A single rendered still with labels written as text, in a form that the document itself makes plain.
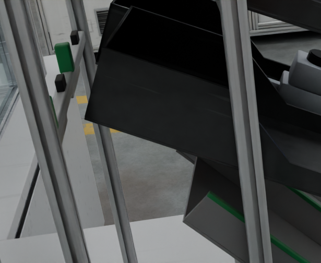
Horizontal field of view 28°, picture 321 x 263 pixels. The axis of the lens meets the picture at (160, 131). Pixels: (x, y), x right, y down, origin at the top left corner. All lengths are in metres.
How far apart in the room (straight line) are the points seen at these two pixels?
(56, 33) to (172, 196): 2.21
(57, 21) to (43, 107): 4.30
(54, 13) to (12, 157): 3.26
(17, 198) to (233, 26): 0.99
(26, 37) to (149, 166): 2.74
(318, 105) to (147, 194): 2.28
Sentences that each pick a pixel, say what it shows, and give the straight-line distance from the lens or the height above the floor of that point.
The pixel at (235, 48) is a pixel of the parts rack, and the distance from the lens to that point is 0.53.
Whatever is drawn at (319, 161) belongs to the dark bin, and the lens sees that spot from 0.67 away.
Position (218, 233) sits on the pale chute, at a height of 1.17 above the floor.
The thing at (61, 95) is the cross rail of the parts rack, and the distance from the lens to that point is 0.65.
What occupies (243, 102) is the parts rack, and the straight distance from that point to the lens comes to 0.55.
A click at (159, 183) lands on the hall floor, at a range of 3.08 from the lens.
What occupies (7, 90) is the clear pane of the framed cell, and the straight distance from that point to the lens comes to 1.92.
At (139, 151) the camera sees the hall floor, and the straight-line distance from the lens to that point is 3.41.
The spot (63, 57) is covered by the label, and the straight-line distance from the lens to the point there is 0.71.
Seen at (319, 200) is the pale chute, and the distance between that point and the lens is 0.95.
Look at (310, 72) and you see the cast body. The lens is 0.76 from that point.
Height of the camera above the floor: 1.54
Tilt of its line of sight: 26 degrees down
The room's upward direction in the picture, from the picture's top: 10 degrees counter-clockwise
